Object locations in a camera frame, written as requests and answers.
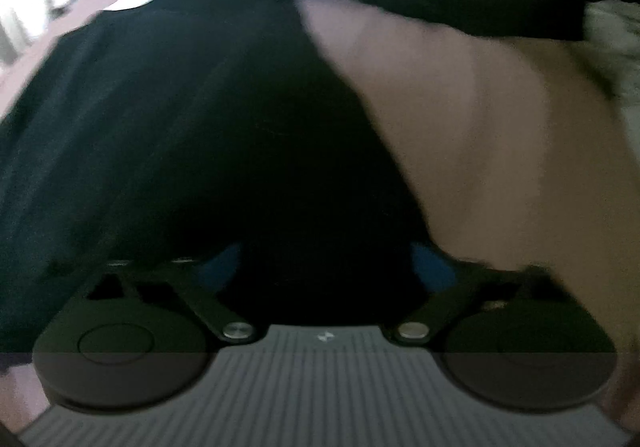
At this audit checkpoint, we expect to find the pile of white and dark clothes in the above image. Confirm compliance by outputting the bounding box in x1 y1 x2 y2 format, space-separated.
529 0 640 128

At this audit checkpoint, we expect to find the black long-sleeved shirt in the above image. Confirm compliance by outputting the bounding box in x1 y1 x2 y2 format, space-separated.
0 0 592 354

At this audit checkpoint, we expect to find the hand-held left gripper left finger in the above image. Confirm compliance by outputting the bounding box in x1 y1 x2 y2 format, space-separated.
85 244 259 344

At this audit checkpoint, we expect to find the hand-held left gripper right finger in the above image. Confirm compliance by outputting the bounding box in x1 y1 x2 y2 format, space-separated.
392 242 568 348

